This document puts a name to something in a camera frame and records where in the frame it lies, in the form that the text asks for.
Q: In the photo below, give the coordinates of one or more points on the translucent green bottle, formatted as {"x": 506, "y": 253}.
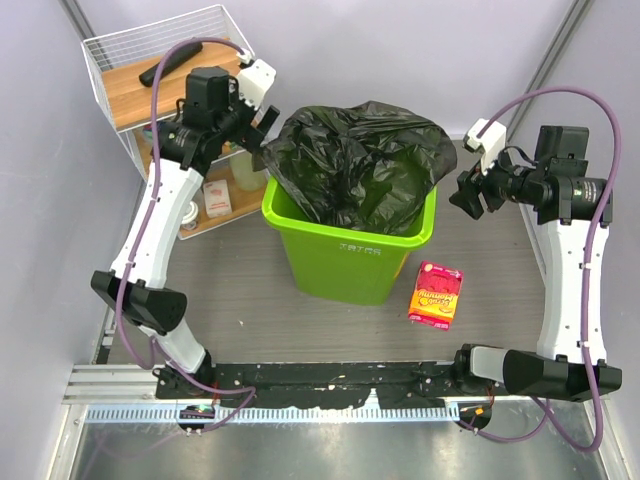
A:
{"x": 245, "y": 177}

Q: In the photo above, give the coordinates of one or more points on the grey slotted cable duct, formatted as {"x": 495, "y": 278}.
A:
{"x": 177, "y": 412}

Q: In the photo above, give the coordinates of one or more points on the white wire shelf rack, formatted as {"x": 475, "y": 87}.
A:
{"x": 115, "y": 61}

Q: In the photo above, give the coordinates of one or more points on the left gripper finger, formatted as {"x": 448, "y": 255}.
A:
{"x": 252, "y": 143}
{"x": 267, "y": 121}

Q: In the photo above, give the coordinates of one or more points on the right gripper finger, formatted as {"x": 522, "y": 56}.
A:
{"x": 469, "y": 181}
{"x": 467, "y": 199}

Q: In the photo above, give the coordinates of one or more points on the black trash bag roll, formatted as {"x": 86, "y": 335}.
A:
{"x": 175, "y": 60}

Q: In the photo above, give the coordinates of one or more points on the pink orange sponge package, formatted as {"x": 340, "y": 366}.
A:
{"x": 435, "y": 296}

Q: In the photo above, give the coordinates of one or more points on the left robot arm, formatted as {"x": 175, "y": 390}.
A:
{"x": 217, "y": 108}

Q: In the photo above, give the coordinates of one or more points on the white red small box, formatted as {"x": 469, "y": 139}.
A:
{"x": 217, "y": 200}

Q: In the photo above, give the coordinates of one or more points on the green plastic trash bin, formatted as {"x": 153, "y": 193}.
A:
{"x": 340, "y": 264}

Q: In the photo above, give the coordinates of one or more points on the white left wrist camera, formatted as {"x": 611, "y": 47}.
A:
{"x": 255, "y": 79}

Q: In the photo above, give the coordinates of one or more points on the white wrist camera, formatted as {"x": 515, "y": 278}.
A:
{"x": 488, "y": 139}
{"x": 255, "y": 79}

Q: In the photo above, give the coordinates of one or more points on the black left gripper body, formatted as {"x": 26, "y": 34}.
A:
{"x": 239, "y": 116}

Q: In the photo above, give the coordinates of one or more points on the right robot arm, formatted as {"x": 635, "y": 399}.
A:
{"x": 570, "y": 359}

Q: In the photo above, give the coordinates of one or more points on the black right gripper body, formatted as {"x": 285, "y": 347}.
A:
{"x": 495, "y": 186}

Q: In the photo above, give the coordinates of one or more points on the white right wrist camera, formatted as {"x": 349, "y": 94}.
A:
{"x": 488, "y": 139}

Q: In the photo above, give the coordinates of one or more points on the aluminium frame rail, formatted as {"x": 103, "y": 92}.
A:
{"x": 105, "y": 384}

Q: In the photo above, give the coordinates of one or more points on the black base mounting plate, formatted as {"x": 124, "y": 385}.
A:
{"x": 328, "y": 386}

